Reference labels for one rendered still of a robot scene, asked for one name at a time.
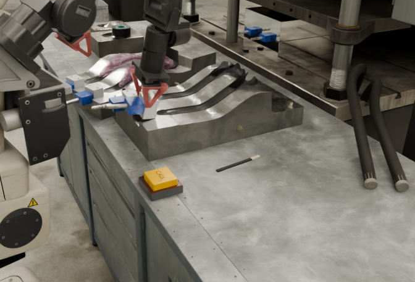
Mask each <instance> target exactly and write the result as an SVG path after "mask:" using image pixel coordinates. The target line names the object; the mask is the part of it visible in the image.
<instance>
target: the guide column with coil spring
mask: <svg viewBox="0 0 415 282"><path fill-rule="evenodd" d="M239 9H240V0H228V8H227V37H226V42H229V43H236V42H238V34H237V32H238V22H239Z"/></svg>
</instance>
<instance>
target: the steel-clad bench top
mask: <svg viewBox="0 0 415 282"><path fill-rule="evenodd" d="M55 34H57V33H55V32H52V33H51V34H50V35H49V36H48V37H47V38H46V39H45V40H44V41H43V42H42V43H41V44H42V45H43V47H44V49H43V50H42V52H41V54H42V55H43V57H44V58H45V59H46V61H47V63H48V64H49V65H50V67H51V68H52V69H53V71H54V73H55V74H56V75H57V77H58V78H60V79H63V78H66V77H68V76H71V75H78V74H81V73H85V72H86V71H88V70H89V69H90V68H92V66H94V65H95V64H96V63H97V62H98V61H99V60H101V59H102V58H99V57H98V56H97V55H96V54H95V53H94V52H93V51H91V55H90V56H89V57H87V56H85V55H84V54H82V53H81V52H80V51H75V50H73V49H72V48H70V47H69V46H68V45H66V44H64V43H63V42H61V41H59V40H58V39H57V38H55V37H54V35H55ZM188 43H190V44H193V45H196V46H199V47H202V48H205V49H209V50H212V51H215V52H216V64H221V63H222V62H223V61H226V62H227V61H230V62H231V63H232V64H234V65H235V64H236V63H239V62H237V61H235V60H233V59H231V58H230V57H228V56H226V55H225V54H223V53H221V52H219V51H217V50H216V49H214V48H212V47H210V46H208V45H207V44H205V43H203V42H202V41H200V40H198V39H196V38H194V37H193V36H191V39H190V40H189V42H188ZM239 64H240V67H241V68H243V69H245V72H246V73H247V72H248V74H247V76H246V80H251V79H252V78H253V77H255V76H256V78H257V79H258V80H259V81H261V82H263V83H265V84H266V85H268V86H270V87H271V88H273V89H275V90H277V91H278V92H280V93H282V94H283V95H285V96H287V97H289V98H290V99H292V100H294V101H295V102H297V103H299V104H301V105H302V106H304V112H303V121H302V125H297V126H293V127H290V128H284V129H281V130H277V131H272V132H269V133H264V134H261V135H256V136H252V137H249V138H244V139H239V140H236V141H231V142H228V143H224V144H219V145H216V146H211V147H206V148H203V149H198V150H195V151H191V152H186V153H183V154H178V155H175V156H170V157H166V158H163V159H158V160H153V161H150V162H148V160H147V159H146V158H145V156H144V155H143V154H142V153H141V152H140V150H139V149H138V148H137V147H136V146H135V145H134V143H133V142H132V141H131V139H130V138H129V137H128V136H127V135H126V133H125V132H124V131H123V129H121V127H120V126H119V125H118V123H117V122H116V116H112V117H109V118H106V119H104V120H100V119H99V118H97V117H95V116H94V115H91V114H89V113H88V112H86V111H84V110H83V109H81V111H82V112H83V113H84V115H85V117H86V118H87V119H88V121H89V122H90V123H91V125H92V126H93V128H94V129H95V130H96V132H97V133H98V135H99V136H100V138H101V139H102V140H103V142H104V143H105V145H106V146H107V148H108V149H109V150H110V152H111V153H112V155H113V156H114V157H115V159H116V160H117V161H118V163H119V165H120V166H121V167H122V169H123V170H124V172H125V173H126V174H127V176H128V177H129V179H130V180H131V182H132V183H133V184H134V186H135V187H136V189H137V190H138V192H139V193H140V194H141V196H142V197H143V199H144V200H145V201H146V203H147V204H148V205H149V207H150V209H151V210H152V211H153V213H154V214H155V216H156V217H157V219H158V220H159V221H160V223H161V224H162V225H163V227H164V228H165V230H166V231H167V232H168V234H169V235H170V237H171V238H172V240H173V241H174V243H175V244H176V245H177V247H178V248H179V249H180V251H181V252H182V254H183V255H184V257H185V258H186V259H187V261H188V262H189V264H190V265H191V267H192V268H193V269H194V271H195V272H196V274H197V275H198V276H199V278H200V279H201V281H202V282H415V162H414V161H412V160H410V159H409V158H407V157H405V156H403V155H401V154H400V153H398V152H396V153H397V156H398V158H399V160H400V163H401V166H402V168H403V171H404V173H405V176H406V179H407V181H408V184H409V189H408V190H406V191H404V192H400V191H397V190H396V187H395V184H394V182H393V178H392V176H391V173H390V170H389V167H388V165H387V161H386V159H385V156H384V153H383V150H382V147H381V145H380V142H378V141H377V140H375V139H373V138H371V137H370V136H368V135H367V138H368V142H369V147H370V150H371V156H372V161H373V164H374V170H375V175H376V178H377V184H378V186H377V187H376V188H375V189H367V188H366V187H365V184H364V179H363V173H362V170H361V163H360V159H359V154H358V148H357V144H356V138H355V134H354V128H353V127H352V126H350V125H349V124H347V123H345V122H343V121H341V120H340V119H338V118H336V117H334V116H333V115H330V114H329V113H327V112H326V111H324V110H322V109H320V108H318V107H316V106H315V105H313V104H311V103H310V102H308V101H306V100H304V99H302V98H301V97H299V96H297V95H295V94H293V93H292V92H290V91H288V90H287V89H285V88H283V87H281V86H279V85H278V84H276V83H274V82H273V81H270V80H269V79H267V78H265V77H264V76H262V75H260V74H258V73H256V72H255V71H253V70H251V69H250V68H248V67H245V66H244V65H242V64H241V63H239ZM257 155H259V156H261V157H260V158H257V159H254V160H251V161H249V162H245V163H243V164H240V165H237V166H235V167H232V168H228V169H226V170H223V171H221V172H217V171H216V170H217V169H219V168H222V167H225V166H228V165H231V164H234V163H236V162H239V161H242V160H245V159H248V158H250V157H254V156H257ZM163 167H168V169H169V170H170V171H171V172H172V173H173V174H174V175H175V176H176V178H177V179H178V181H179V182H181V184H182V185H183V192H182V193H180V194H176V195H173V196H169V197H165V198H162V199H158V200H155V201H151V200H150V198H149V197H148V196H147V195H146V193H145V192H144V191H143V189H142V188H141V186H140V185H139V179H138V178H139V177H140V176H144V172H148V171H151V170H155V169H159V168H163Z"/></svg>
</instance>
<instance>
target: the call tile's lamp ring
mask: <svg viewBox="0 0 415 282"><path fill-rule="evenodd" d="M139 178H140V180H141V181H142V182H143V184H144V185H145V186H146V187H147V189H148V190H149V192H150V193H151V194H154V193H158V192H161V191H165V190H168V189H172V188H176V187H179V186H183V185H182V184H181V182H179V181H178V179H177V183H178V185H175V186H171V187H168V188H164V189H160V190H157V191H152V189H151V188H150V187H149V186H148V184H147V183H146V182H145V180H144V179H143V178H144V176H140V177H139Z"/></svg>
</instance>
